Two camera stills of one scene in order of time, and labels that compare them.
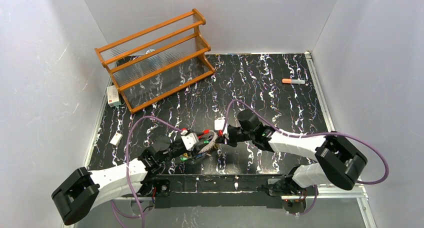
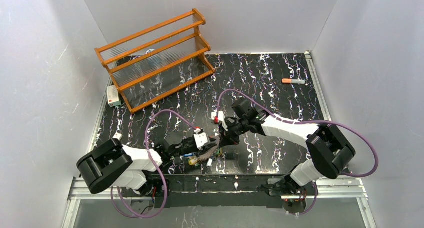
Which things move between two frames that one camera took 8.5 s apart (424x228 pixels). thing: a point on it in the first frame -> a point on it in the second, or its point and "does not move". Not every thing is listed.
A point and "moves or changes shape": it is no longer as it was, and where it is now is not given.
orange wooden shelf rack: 149,65 does not move
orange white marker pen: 293,81 does not move
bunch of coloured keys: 185,157 moves or changes shape
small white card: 116,139 does not move
